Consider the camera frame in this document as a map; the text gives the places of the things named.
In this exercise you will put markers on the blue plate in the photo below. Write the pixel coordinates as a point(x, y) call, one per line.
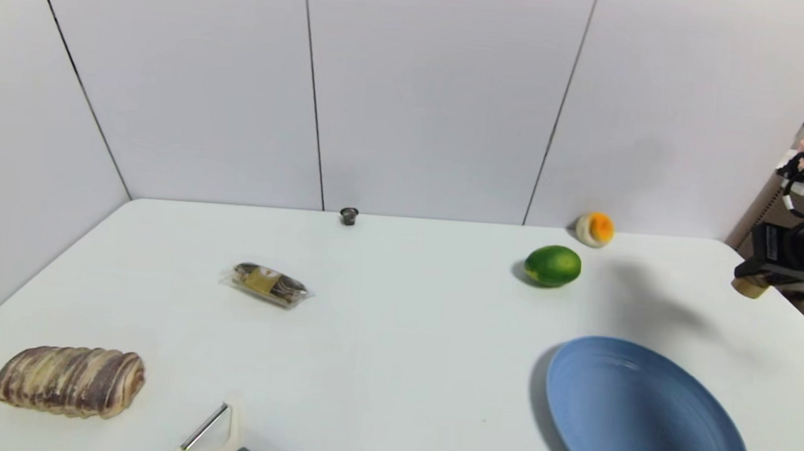
point(643, 419)

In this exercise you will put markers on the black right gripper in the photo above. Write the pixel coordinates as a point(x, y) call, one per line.
point(771, 245)

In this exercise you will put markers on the tan cylindrical object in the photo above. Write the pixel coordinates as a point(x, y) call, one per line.
point(750, 287)

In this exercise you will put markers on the green mango fruit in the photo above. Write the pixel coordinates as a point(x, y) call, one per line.
point(553, 266)

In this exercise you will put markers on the small dark round cup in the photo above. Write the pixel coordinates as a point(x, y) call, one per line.
point(349, 215)

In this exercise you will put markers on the brown swirl bread loaf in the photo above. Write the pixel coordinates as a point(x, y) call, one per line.
point(69, 380)

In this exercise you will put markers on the plastic wrapped snack cake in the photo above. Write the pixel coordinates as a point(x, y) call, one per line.
point(269, 284)

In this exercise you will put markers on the orange white peach fruit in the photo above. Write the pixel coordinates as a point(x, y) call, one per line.
point(595, 229)

